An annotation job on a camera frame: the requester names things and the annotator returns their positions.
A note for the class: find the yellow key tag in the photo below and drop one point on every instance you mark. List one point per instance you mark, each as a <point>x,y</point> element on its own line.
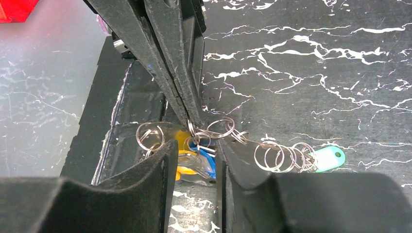
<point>188,161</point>

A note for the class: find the green key tag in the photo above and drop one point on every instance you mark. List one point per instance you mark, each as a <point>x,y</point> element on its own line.
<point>329,158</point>

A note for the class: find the blue key tag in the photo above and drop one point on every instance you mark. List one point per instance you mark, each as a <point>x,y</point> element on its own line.
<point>205,157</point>

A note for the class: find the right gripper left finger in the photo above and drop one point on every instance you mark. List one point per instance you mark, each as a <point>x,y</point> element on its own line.
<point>137,200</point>

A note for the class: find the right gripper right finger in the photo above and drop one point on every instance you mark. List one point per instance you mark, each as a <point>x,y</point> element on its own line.
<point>311,203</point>

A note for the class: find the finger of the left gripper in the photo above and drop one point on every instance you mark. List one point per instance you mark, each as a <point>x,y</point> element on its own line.
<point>129,21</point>
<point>179,26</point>

